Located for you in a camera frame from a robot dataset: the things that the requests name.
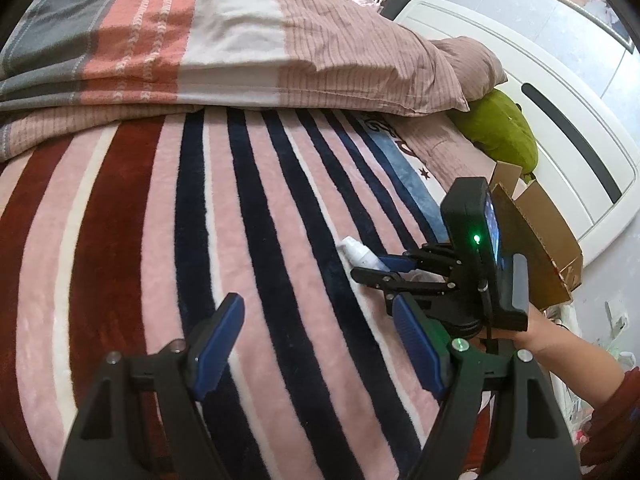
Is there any person's right forearm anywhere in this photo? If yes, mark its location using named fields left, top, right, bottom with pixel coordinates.
left=515, top=305, right=640, bottom=468

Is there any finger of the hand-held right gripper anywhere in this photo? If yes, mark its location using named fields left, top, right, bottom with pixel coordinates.
left=350, top=267, right=458, bottom=301
left=377, top=244, right=456, bottom=273

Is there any folded striped quilt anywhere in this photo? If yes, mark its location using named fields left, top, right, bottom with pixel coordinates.
left=0, top=0, right=471, bottom=161

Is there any cardboard box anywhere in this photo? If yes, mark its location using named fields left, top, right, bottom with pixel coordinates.
left=487, top=160, right=584, bottom=311

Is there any pink striped pillow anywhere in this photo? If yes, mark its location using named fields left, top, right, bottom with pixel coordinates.
left=430, top=36, right=508, bottom=106
left=390, top=122, right=498, bottom=196

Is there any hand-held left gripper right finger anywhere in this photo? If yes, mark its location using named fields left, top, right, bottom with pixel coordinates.
left=392, top=292, right=583, bottom=480

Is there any white headboard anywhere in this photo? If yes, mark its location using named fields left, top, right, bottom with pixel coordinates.
left=395, top=0, right=638, bottom=266

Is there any small white bottle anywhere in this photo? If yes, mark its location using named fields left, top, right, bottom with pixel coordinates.
left=336, top=236, right=388, bottom=273

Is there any striped plush blanket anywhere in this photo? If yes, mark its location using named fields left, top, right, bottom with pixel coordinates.
left=0, top=107, right=501, bottom=480

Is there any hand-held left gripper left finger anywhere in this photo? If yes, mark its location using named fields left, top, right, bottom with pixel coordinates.
left=59, top=292, right=246, bottom=480

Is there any green plush toy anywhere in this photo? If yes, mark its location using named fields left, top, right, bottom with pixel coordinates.
left=447, top=89, right=538, bottom=183

